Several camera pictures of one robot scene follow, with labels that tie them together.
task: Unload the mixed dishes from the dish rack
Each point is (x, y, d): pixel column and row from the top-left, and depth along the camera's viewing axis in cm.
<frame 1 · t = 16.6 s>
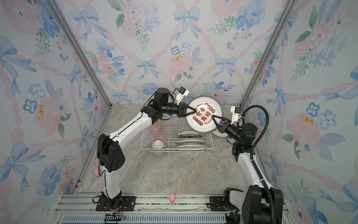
left hand: (195, 109, 72), fingers open
right hand: (211, 117, 73), fingers closed
plate red characters: (202, 121, 75), point 30 cm above the table
plate with red characters: (218, 133, 102), point 2 cm above the table

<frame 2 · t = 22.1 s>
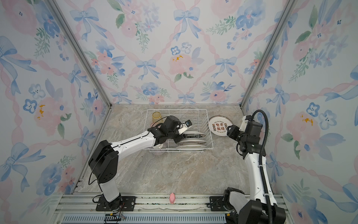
left hand: (184, 129, 86), fingers open
right hand: (231, 127, 80), fingers open
plate red characters: (218, 125, 108), on the table
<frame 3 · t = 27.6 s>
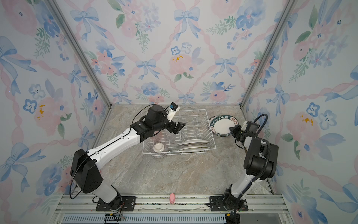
left hand: (179, 117, 78), fingers open
right hand: (230, 126, 97), fingers closed
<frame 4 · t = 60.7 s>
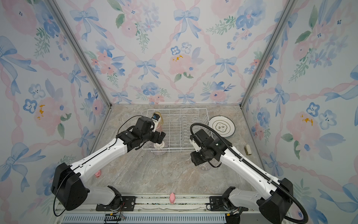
left hand: (158, 129, 82), fingers open
right hand: (195, 157, 76), fingers open
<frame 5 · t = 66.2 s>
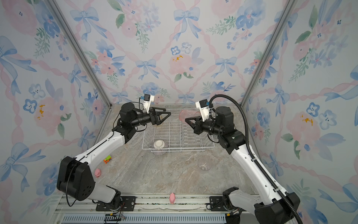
left hand: (168, 111, 71), fingers open
right hand: (185, 119, 67), fingers closed
